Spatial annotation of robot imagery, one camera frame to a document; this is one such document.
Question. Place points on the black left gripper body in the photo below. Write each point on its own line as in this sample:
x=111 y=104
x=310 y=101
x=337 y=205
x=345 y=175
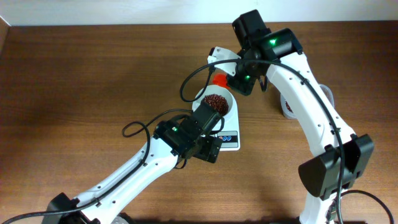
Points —
x=201 y=149

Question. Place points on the red adzuki beans in container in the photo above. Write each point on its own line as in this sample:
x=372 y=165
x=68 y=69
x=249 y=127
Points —
x=288 y=107

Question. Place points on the white digital kitchen scale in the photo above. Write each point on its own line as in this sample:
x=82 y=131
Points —
x=230 y=134

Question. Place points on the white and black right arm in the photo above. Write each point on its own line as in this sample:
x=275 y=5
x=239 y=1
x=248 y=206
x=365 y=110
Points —
x=339 y=155

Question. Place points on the clear plastic container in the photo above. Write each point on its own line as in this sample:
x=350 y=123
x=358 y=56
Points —
x=287 y=111

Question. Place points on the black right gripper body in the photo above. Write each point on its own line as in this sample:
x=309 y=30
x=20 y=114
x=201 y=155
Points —
x=243 y=79

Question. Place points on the red plastic scoop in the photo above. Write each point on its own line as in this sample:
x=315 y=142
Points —
x=220 y=79

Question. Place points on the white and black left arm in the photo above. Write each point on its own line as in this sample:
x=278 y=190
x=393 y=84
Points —
x=104 y=202

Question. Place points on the red beans in bowl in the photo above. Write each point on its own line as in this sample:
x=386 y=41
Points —
x=217 y=102

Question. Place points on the white bowl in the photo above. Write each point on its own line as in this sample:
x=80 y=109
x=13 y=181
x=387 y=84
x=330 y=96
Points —
x=215 y=89

